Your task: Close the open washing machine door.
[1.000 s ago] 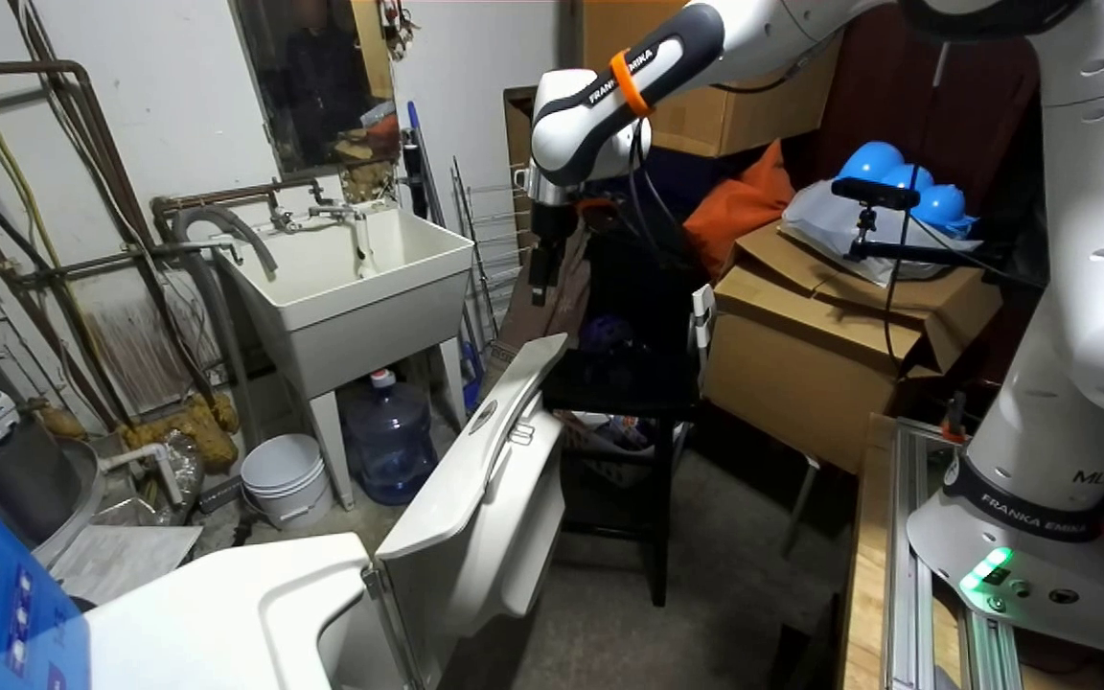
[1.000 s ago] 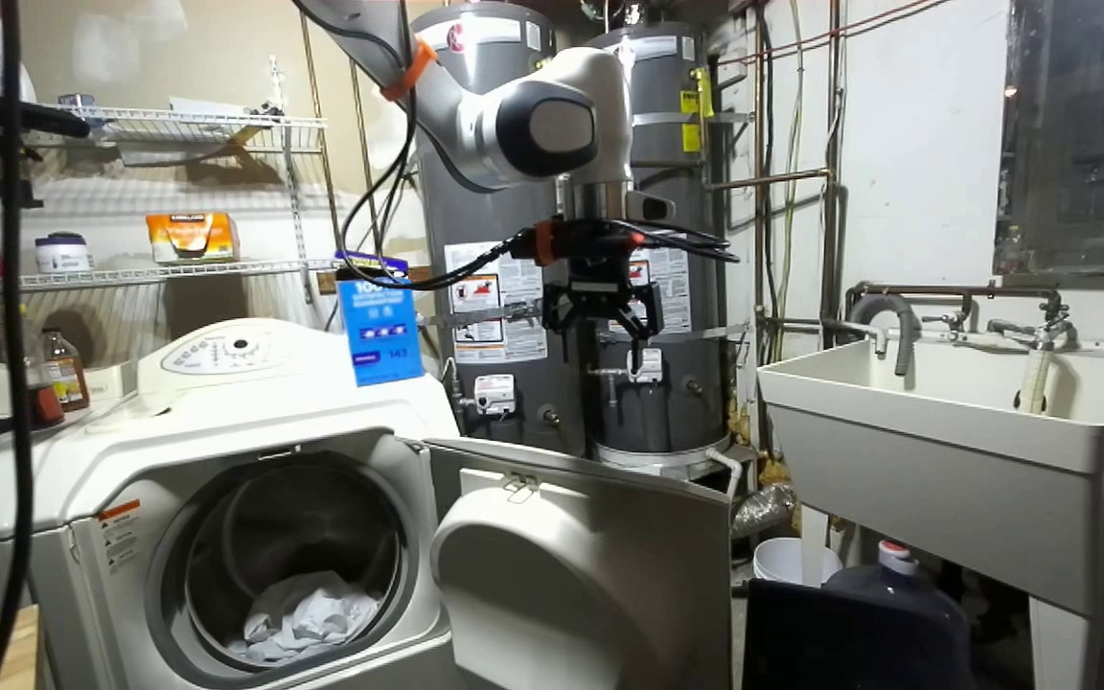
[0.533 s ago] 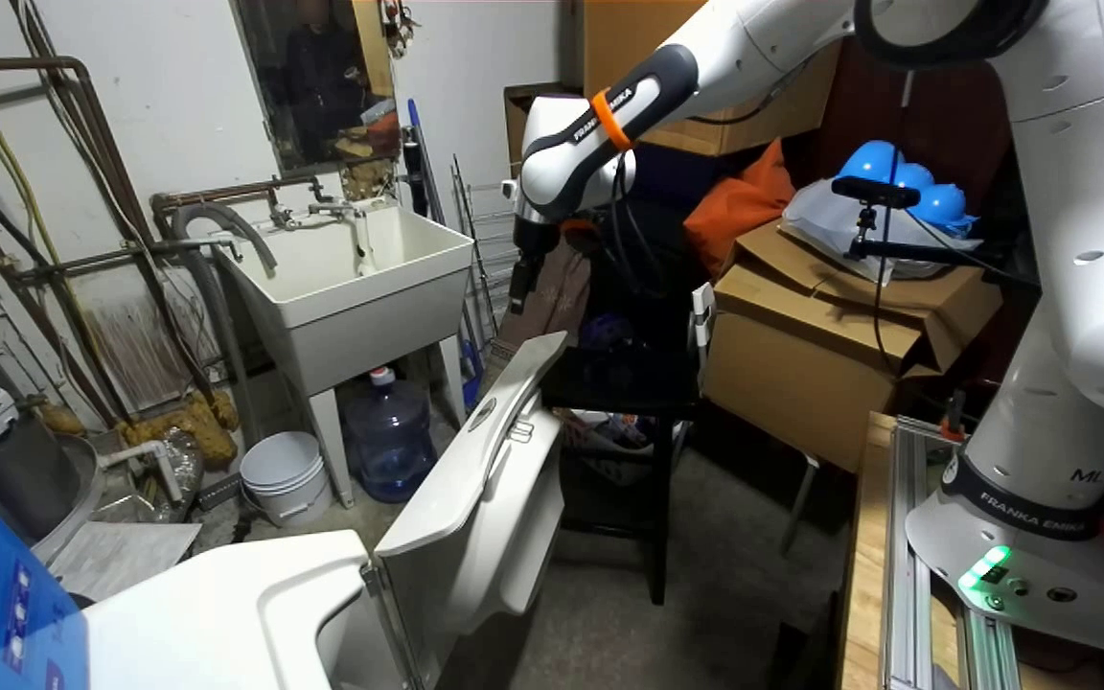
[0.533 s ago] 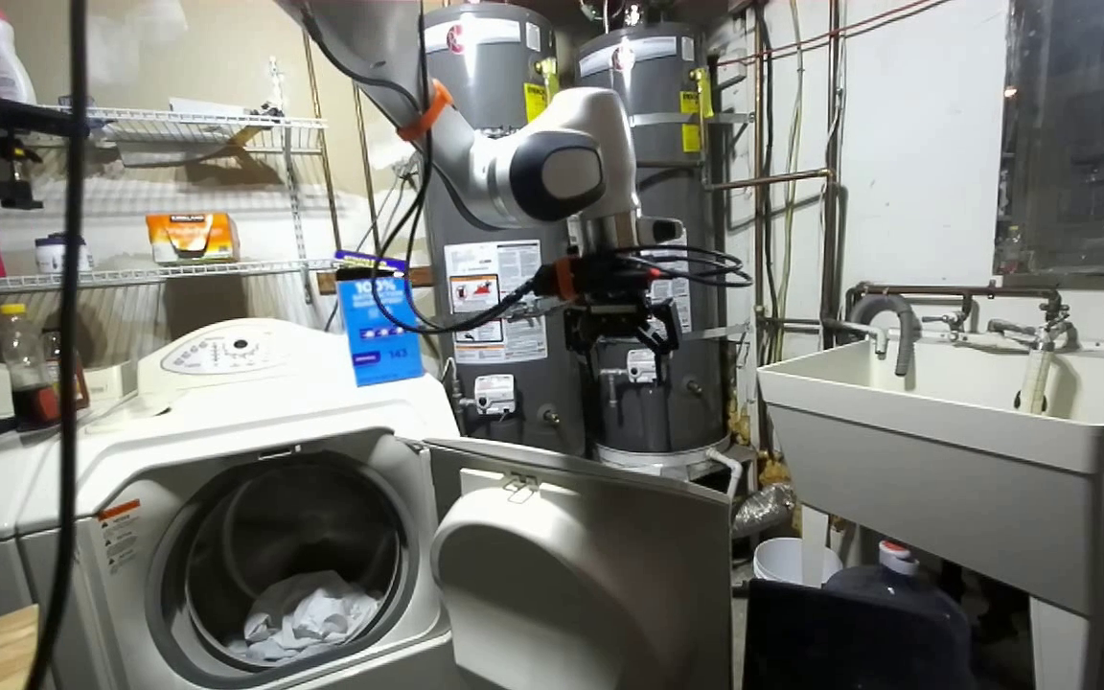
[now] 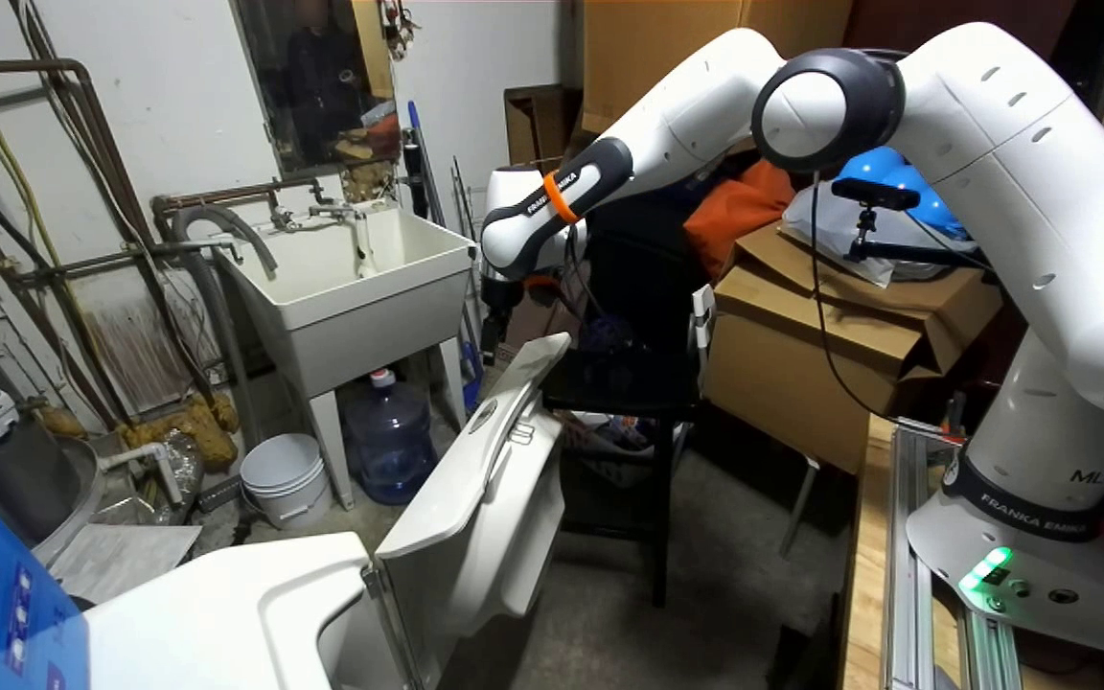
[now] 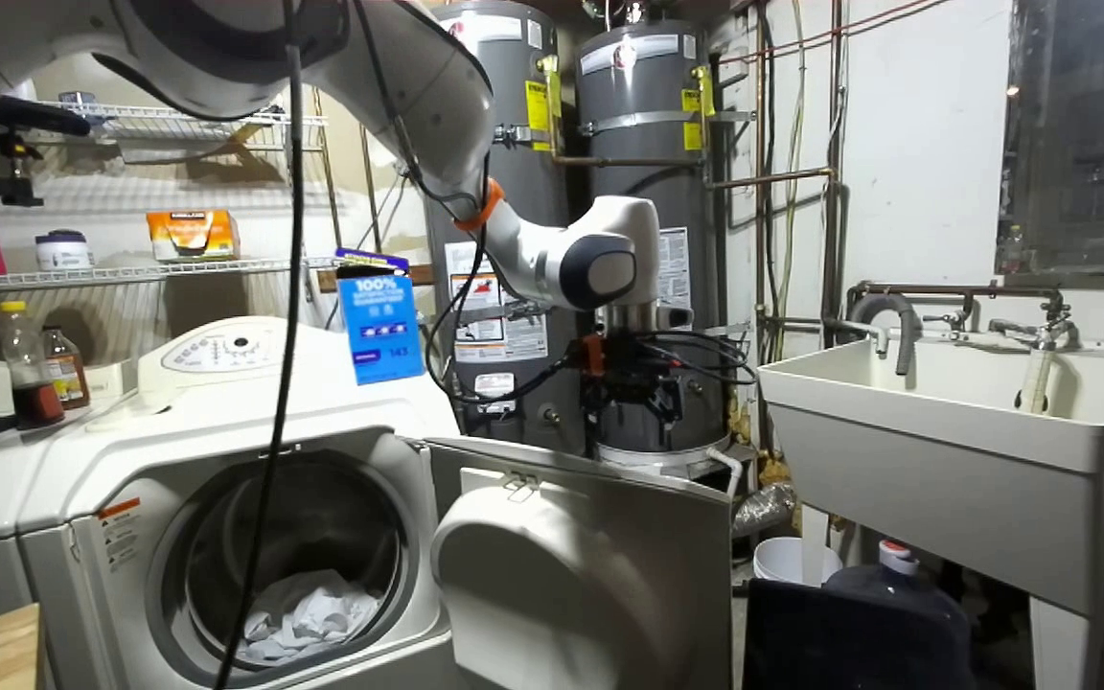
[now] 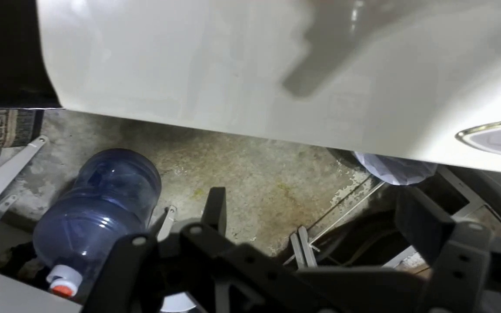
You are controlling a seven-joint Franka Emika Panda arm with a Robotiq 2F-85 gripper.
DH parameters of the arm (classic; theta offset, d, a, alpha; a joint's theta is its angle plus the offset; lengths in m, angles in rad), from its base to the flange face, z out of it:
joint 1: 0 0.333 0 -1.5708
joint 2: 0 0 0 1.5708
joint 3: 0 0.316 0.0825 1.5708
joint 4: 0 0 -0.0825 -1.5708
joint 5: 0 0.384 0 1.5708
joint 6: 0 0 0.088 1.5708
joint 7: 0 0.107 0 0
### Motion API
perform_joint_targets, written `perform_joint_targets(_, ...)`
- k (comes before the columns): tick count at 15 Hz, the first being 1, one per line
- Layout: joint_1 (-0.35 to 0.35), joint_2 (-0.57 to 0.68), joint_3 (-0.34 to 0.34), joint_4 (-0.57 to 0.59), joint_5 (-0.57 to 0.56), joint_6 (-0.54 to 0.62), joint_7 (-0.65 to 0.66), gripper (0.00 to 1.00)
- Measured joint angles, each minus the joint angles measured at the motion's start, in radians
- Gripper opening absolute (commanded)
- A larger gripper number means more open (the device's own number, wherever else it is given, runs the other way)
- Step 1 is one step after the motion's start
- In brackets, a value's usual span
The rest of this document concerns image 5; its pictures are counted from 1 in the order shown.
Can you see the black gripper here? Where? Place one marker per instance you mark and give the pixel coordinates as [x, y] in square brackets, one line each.
[499, 311]

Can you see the dark framed wall mirror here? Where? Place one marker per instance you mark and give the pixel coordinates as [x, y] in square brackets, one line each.
[316, 81]

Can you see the white table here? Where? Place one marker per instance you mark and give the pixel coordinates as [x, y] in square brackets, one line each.
[482, 512]

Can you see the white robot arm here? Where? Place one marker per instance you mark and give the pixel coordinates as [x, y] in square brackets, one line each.
[1026, 165]

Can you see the metal sink faucet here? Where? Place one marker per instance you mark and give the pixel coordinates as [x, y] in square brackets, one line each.
[342, 219]

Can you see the blue water jug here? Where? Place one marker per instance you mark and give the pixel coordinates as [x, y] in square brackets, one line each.
[388, 441]

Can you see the black camera on stand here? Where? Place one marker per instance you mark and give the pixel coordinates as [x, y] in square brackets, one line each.
[881, 194]

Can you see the black metal stand frame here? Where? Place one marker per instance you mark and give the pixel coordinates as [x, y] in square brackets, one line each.
[629, 329]

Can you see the grey water heater tank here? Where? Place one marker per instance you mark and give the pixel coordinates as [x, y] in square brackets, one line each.
[28, 492]

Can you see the white plastic bucket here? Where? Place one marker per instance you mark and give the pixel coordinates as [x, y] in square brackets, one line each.
[287, 481]

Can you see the brown cardboard box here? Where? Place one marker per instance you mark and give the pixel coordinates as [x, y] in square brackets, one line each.
[824, 347]

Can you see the wooden bench top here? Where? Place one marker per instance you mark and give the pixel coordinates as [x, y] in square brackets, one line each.
[870, 577]

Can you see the aluminium rail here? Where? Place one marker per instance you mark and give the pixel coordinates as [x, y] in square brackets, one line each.
[918, 577]

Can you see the orange cloth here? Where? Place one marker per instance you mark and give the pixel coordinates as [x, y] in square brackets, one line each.
[737, 214]

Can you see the yellow insulation foam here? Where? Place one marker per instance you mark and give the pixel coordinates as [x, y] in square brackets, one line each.
[190, 428]

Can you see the white utility sink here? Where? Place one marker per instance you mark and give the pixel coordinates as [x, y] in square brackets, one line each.
[362, 299]

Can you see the blue and white bag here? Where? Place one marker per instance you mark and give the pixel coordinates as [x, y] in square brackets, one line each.
[893, 165]

